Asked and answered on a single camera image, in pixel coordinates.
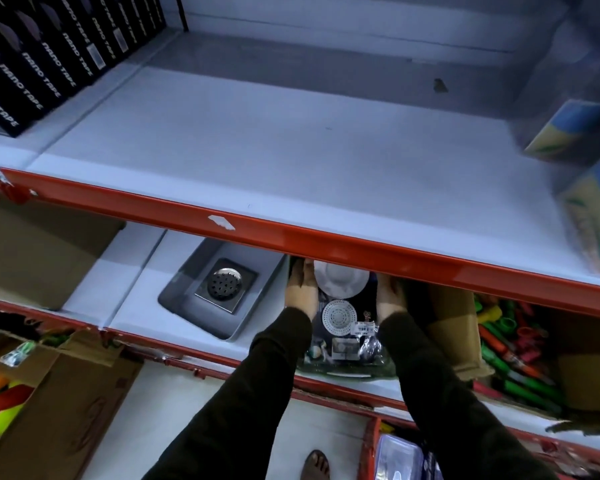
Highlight pile of neon soft toys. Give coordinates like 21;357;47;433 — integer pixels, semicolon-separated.
0;367;36;456

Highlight square steel drain cover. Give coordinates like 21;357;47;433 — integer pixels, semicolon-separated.
194;258;259;314

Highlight tall brown cardboard box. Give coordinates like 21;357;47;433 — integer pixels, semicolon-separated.
424;284;496;381

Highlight clear packet of sink strainers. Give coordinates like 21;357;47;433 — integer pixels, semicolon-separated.
290;259;397;381

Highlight person's right hand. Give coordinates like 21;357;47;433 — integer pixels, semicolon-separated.
374;273;409;325

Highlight white shelf with red edge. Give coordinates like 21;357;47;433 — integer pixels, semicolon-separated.
0;220;600;458
0;29;600;321

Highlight plain brown cardboard box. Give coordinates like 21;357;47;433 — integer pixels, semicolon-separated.
0;194;126;311

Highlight wide brown cardboard box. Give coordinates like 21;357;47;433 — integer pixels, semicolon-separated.
555;309;600;414

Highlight row of black tape boxes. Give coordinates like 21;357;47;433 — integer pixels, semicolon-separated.
0;0;167;138

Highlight grey cardboard tray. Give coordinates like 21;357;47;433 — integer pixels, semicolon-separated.
157;238;286;342

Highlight person's left forearm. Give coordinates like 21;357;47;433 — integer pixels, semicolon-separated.
142;307;314;480

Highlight person's left hand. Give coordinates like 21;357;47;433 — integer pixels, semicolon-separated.
284;259;321;321

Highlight clear plastic container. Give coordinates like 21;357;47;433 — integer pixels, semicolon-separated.
375;434;427;480

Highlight pile of colourful markers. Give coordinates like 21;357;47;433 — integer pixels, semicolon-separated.
472;294;567;416

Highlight person's right forearm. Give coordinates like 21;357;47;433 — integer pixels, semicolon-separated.
377;312;557;480

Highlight blue yellow sponge packet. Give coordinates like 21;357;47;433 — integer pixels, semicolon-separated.
510;17;600;166
555;145;600;276

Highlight printed open cardboard box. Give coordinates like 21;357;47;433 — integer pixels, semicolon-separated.
0;329;144;480

